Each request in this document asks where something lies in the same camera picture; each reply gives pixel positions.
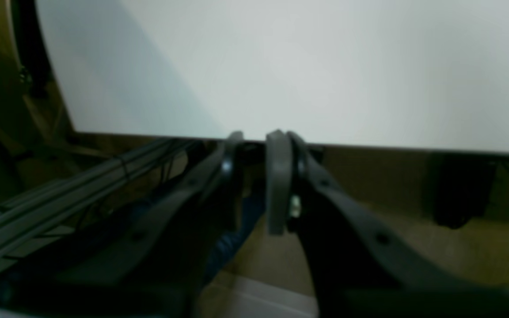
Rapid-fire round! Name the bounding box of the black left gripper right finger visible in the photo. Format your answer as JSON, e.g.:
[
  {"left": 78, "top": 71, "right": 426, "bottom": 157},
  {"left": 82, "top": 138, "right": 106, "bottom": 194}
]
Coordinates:
[{"left": 266, "top": 130, "right": 509, "bottom": 318}]

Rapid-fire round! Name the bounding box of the black power adapter brick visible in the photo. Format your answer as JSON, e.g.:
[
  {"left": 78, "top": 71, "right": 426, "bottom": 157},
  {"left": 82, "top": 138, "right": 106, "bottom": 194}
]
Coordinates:
[{"left": 422, "top": 152, "right": 498, "bottom": 229}]

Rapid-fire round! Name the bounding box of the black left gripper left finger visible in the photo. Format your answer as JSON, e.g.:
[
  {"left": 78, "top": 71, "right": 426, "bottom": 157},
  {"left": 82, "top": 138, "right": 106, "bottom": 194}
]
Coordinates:
[{"left": 0, "top": 131, "right": 244, "bottom": 318}]

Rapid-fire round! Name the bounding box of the blue cable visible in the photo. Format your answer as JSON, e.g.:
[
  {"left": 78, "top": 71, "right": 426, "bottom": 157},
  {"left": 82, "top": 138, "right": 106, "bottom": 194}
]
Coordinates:
[{"left": 204, "top": 194, "right": 266, "bottom": 283}]

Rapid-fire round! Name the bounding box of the grey aluminium frame rail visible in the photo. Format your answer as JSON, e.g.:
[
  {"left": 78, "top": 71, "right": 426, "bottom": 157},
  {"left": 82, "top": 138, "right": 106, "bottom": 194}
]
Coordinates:
[{"left": 0, "top": 139, "right": 200, "bottom": 258}]

